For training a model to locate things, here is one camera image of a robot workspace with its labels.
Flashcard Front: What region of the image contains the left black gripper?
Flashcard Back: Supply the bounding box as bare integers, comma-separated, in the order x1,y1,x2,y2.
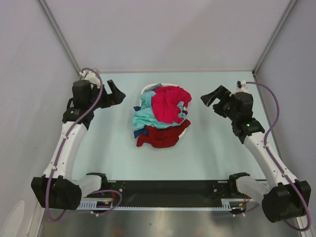
87,80,125,111

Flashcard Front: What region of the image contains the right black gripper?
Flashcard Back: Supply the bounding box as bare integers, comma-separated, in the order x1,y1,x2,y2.
200,85,239,122

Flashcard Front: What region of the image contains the white laundry basket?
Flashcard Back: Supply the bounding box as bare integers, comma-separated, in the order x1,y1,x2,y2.
139,83,189,140

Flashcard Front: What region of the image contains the pink red t shirt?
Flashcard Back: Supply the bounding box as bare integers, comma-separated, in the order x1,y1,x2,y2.
152,86,192,124

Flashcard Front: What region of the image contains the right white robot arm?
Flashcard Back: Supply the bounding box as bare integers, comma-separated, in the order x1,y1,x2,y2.
201,82,311,226

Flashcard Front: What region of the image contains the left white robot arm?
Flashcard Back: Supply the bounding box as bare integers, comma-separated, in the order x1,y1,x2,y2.
31,68,125,210

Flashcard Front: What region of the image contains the teal t shirt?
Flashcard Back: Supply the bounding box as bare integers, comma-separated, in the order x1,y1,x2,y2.
132,91,187,131

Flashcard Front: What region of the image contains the navy blue t shirt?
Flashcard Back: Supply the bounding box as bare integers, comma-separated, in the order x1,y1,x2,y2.
133,106,149,138

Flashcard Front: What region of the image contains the dark red t shirt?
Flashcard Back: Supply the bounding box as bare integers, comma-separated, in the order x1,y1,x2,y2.
136,119,191,149

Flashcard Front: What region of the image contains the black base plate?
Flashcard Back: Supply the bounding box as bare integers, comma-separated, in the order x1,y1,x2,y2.
101,180,249,208

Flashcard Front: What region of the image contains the right slotted cable duct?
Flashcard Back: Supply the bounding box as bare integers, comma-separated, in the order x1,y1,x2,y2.
221,198,258,210

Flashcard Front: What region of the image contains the slotted cable duct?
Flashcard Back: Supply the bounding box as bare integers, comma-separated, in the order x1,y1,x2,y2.
77,199,113,210
221,198,258,210

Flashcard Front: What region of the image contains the left aluminium corner post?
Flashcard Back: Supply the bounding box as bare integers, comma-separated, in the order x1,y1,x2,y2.
36,0,80,74

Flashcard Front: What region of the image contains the aluminium corner post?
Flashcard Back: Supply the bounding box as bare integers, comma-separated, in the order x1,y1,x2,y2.
252,0,299,76
36,0,80,74

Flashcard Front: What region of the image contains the left slotted cable duct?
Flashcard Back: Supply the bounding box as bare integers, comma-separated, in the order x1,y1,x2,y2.
77,199,113,210

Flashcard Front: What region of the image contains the right aluminium corner post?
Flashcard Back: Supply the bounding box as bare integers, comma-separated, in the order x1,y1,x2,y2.
252,0,299,76

